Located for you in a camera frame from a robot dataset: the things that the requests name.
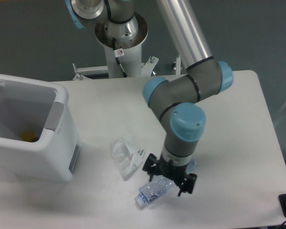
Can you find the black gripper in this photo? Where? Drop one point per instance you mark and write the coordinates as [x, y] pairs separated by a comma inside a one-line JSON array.
[[168, 169]]

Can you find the clear plastic bottle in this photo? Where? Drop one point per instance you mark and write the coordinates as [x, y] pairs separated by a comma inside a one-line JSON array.
[[153, 190]]

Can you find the clear plastic wrapper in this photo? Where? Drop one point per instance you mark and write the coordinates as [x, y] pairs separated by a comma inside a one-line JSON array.
[[126, 155]]

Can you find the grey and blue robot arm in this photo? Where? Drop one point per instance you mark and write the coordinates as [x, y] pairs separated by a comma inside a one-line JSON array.
[[172, 102]]

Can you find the white trash can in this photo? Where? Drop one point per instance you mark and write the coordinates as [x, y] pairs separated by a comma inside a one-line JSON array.
[[39, 106]]

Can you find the yellow trash in bin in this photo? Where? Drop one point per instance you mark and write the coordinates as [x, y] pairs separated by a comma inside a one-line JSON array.
[[29, 136]]

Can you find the white bracket with bolt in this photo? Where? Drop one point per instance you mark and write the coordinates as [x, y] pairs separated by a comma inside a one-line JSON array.
[[176, 66]]

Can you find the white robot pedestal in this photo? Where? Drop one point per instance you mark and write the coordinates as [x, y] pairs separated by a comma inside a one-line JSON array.
[[122, 45]]

